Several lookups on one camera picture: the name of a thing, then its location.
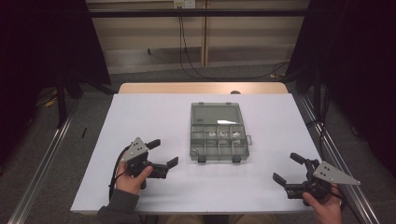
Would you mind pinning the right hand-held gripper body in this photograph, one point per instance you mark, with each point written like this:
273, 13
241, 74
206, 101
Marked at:
327, 179

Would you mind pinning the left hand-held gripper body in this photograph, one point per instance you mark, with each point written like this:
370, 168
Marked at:
140, 160

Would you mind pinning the grey clear compartment box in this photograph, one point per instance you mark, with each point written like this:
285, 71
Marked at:
218, 133

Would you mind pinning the person's left hand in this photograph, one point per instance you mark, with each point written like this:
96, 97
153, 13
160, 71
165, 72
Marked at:
130, 182

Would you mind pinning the person's right hand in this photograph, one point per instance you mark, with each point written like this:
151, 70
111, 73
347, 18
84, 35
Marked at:
325, 210

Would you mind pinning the white table board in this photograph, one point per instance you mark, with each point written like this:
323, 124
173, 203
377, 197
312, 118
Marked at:
149, 124

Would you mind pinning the small pile of silver screws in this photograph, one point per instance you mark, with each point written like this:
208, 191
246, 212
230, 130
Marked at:
211, 134
236, 134
222, 134

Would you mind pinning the wooden table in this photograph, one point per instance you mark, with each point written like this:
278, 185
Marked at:
174, 88

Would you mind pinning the small black floor object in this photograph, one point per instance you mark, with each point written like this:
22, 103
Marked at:
84, 132

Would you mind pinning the black metal stand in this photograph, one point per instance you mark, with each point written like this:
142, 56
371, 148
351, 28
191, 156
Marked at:
317, 93
61, 102

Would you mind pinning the black curtain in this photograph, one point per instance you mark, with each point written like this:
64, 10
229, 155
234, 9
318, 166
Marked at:
361, 77
37, 62

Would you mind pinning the yellow floor tape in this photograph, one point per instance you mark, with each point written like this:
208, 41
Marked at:
50, 100

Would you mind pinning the black horizontal bar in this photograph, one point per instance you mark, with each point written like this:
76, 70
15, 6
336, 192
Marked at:
193, 13

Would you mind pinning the aluminium floor rail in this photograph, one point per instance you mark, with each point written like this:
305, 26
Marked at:
339, 168
46, 158

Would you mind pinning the white wall socket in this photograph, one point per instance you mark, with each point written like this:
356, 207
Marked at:
184, 3

